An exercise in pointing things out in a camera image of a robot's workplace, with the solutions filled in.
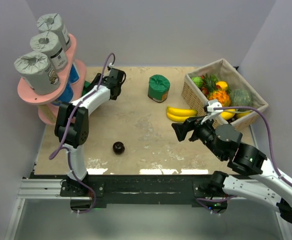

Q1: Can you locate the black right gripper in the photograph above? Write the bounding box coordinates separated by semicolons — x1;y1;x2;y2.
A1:
171;112;225;159

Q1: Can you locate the green paper roll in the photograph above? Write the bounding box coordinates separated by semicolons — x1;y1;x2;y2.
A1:
148;74;170;103

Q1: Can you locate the grey roll with barcode label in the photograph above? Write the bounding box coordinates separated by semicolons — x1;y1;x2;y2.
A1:
30;31;68;72

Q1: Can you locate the grey roll with cartoon label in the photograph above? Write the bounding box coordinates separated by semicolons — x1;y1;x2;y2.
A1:
14;51;60;95

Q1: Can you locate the grey roll front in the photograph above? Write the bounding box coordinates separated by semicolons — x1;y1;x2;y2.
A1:
37;13;71;52

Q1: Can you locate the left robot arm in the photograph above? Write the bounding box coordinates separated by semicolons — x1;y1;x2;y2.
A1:
49;68;126;196

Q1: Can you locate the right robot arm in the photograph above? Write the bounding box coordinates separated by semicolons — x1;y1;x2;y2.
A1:
171;117;292;224

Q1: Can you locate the pink three-tier shelf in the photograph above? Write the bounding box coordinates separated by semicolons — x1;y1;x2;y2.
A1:
18;34;86;125

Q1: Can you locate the yellow banana bunch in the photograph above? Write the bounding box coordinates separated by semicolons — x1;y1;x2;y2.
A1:
166;106;197;122

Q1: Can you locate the wicker basket with cloth liner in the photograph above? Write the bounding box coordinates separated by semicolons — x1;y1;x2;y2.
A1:
181;58;268;116

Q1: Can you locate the red artificial strawberry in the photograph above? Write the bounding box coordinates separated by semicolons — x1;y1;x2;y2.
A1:
201;87;209;92

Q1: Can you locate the yellow lemon in basket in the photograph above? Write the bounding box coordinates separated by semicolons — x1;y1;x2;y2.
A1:
220;109;236;121

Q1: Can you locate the green artificial fruit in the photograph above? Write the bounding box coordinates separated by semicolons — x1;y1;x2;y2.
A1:
191;76;204;89

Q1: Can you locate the artificial pineapple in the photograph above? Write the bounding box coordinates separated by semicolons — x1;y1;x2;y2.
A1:
202;74;231;107

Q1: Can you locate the yellow artificial fruit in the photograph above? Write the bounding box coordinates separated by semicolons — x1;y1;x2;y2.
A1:
215;81;228;91

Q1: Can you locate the green artificial melon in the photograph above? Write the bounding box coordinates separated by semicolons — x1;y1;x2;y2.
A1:
229;89;252;107

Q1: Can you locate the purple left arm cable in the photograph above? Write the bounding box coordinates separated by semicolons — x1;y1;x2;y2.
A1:
48;52;116;181

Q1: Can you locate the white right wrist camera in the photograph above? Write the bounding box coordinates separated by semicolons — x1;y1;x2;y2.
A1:
201;99;223;125

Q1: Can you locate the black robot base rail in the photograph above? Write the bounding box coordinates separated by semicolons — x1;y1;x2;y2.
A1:
18;172;259;216

